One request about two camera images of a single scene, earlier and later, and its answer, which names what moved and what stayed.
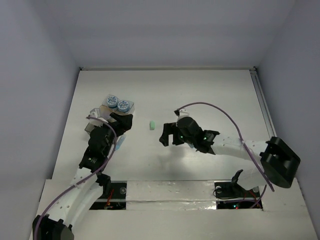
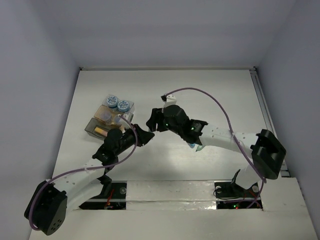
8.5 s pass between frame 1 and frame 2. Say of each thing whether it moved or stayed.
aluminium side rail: stayed
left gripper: moved
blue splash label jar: stayed
